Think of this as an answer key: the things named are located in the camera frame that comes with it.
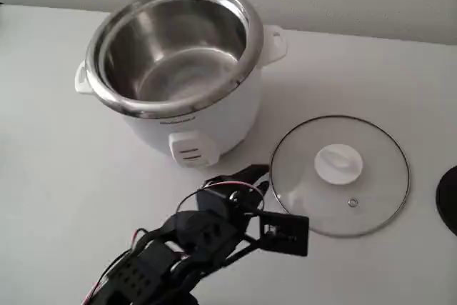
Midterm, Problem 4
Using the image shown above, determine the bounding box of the glass lid with white knob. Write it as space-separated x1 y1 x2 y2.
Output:
269 114 411 238

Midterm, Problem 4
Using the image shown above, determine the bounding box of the white rice cooker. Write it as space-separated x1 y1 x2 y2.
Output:
74 0 288 167

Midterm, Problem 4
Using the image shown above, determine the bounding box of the steel inner pot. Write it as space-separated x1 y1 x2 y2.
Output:
95 0 251 104

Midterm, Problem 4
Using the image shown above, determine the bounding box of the black round object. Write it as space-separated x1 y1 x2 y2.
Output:
435 165 457 238

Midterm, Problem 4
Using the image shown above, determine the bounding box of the thin red arm wire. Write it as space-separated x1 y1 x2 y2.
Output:
199 181 258 195

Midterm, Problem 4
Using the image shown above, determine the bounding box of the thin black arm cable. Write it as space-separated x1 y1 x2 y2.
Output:
176 190 201 215

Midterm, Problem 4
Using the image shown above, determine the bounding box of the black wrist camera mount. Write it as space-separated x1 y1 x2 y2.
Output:
228 211 310 266

